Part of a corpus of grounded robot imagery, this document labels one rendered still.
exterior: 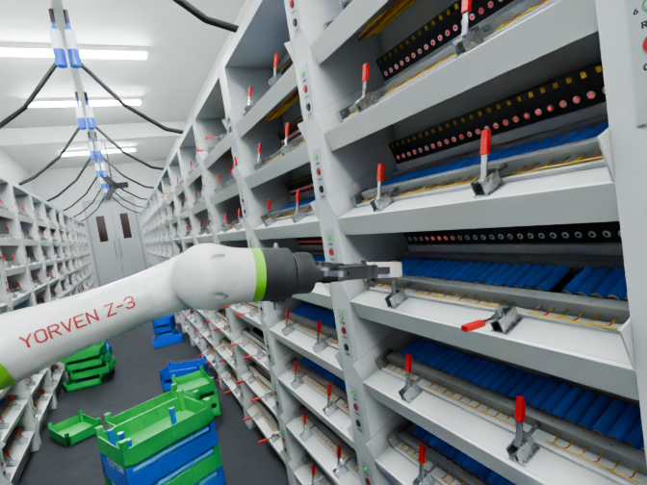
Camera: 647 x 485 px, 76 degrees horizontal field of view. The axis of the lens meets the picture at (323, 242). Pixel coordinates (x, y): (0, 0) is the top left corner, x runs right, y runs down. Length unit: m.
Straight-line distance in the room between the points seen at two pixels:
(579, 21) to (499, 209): 0.23
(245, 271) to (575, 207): 0.46
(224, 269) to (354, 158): 0.48
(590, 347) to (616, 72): 0.30
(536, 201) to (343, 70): 0.63
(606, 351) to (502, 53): 0.38
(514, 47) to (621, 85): 0.14
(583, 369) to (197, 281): 0.52
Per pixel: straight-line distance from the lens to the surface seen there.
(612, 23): 0.53
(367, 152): 1.03
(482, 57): 0.63
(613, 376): 0.58
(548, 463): 0.74
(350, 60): 1.08
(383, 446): 1.14
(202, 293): 0.66
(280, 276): 0.69
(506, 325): 0.66
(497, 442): 0.78
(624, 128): 0.51
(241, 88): 1.72
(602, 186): 0.52
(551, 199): 0.56
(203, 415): 1.54
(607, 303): 0.62
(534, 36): 0.58
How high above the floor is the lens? 1.11
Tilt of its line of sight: 4 degrees down
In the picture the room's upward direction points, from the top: 9 degrees counter-clockwise
